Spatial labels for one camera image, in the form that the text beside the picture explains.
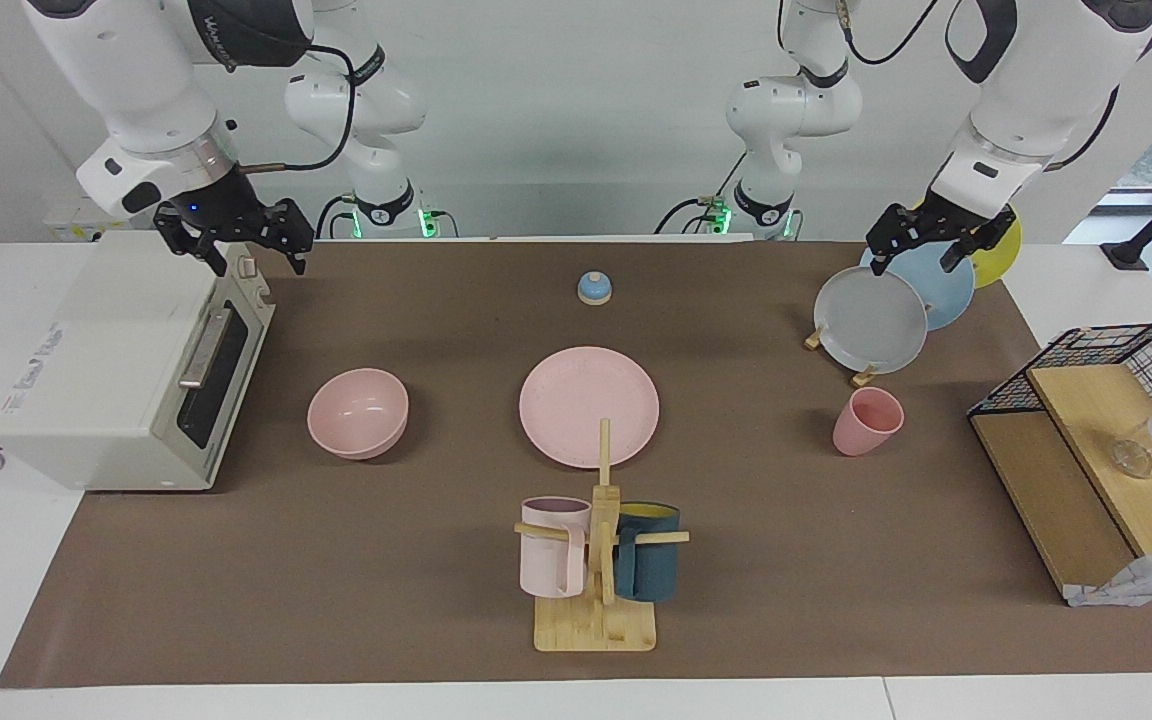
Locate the pink cup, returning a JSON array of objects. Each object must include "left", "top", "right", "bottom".
[{"left": 832, "top": 387, "right": 905, "bottom": 458}]

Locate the light blue plate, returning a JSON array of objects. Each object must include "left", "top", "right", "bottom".
[{"left": 858, "top": 240, "right": 977, "bottom": 331}]

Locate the pink bowl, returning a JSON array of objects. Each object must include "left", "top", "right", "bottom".
[{"left": 307, "top": 368, "right": 410, "bottom": 461}]

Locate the grey plate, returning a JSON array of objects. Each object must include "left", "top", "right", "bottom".
[{"left": 814, "top": 266, "right": 929, "bottom": 375}]

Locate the wooden plate rack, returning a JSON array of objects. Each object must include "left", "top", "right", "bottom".
[{"left": 804, "top": 322, "right": 879, "bottom": 389}]

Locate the yellow plate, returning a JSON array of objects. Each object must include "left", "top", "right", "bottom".
[{"left": 911, "top": 200, "right": 1023, "bottom": 290}]

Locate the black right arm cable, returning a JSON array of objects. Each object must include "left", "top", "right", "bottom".
[{"left": 191, "top": 0, "right": 357, "bottom": 173}]

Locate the pink plate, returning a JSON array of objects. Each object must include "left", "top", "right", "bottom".
[{"left": 519, "top": 346, "right": 660, "bottom": 469}]

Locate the white toaster oven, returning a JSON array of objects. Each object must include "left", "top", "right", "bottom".
[{"left": 0, "top": 232, "right": 277, "bottom": 493}]

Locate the black base cable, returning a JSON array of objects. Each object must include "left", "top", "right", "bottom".
[
  {"left": 656, "top": 180, "right": 747, "bottom": 236},
  {"left": 316, "top": 195, "right": 357, "bottom": 241}
]

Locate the wooden mug tree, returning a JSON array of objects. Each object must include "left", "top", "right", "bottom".
[{"left": 514, "top": 418, "right": 690, "bottom": 653}]

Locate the wire and wood shelf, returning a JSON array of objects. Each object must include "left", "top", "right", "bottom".
[{"left": 967, "top": 322, "right": 1152, "bottom": 608}]

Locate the black right base cable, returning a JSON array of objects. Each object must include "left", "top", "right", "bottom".
[{"left": 316, "top": 195, "right": 357, "bottom": 241}]

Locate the brown table mat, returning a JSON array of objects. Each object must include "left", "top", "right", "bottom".
[{"left": 0, "top": 240, "right": 1152, "bottom": 689}]

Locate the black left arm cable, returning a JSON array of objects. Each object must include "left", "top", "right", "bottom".
[{"left": 831, "top": 0, "right": 1127, "bottom": 173}]

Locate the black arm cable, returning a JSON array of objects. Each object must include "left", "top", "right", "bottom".
[
  {"left": 191, "top": 0, "right": 357, "bottom": 173},
  {"left": 831, "top": 0, "right": 1127, "bottom": 173}
]

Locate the dark teal mug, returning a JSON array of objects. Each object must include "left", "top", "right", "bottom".
[{"left": 612, "top": 502, "right": 682, "bottom": 603}]

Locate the black left base cable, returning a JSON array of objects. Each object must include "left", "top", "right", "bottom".
[{"left": 656, "top": 180, "right": 747, "bottom": 236}]

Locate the pink mug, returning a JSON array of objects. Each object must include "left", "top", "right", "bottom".
[{"left": 520, "top": 497, "right": 593, "bottom": 599}]

